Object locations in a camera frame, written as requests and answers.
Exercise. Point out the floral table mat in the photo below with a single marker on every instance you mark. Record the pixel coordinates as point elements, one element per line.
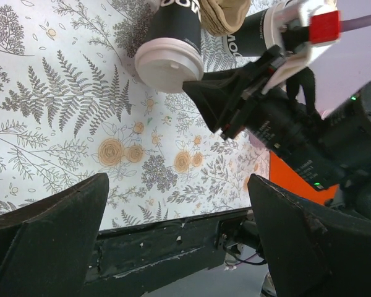
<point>71,105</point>

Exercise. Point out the stack of paper cups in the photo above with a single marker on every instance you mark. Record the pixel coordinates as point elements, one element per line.
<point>258,33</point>

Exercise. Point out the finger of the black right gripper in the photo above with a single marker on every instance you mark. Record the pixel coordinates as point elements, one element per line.
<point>222,92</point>

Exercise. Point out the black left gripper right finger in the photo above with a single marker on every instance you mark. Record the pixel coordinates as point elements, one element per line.
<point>311,250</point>

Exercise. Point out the white cup lid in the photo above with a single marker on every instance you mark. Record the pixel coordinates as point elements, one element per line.
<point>166,63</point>

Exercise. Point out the black paper coffee cup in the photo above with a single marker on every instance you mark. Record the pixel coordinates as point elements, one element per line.
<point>176,19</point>

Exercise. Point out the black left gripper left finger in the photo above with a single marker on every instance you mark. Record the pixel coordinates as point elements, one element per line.
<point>45,247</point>

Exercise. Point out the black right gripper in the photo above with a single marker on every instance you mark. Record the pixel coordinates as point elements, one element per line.
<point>322,151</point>

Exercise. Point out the brown cardboard cup carrier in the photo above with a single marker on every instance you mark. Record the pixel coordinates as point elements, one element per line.
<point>223,17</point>

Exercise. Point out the orange paper bag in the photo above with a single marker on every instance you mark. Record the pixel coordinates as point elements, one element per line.
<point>286,178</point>

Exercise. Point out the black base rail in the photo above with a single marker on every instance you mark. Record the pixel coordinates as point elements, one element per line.
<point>133,260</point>

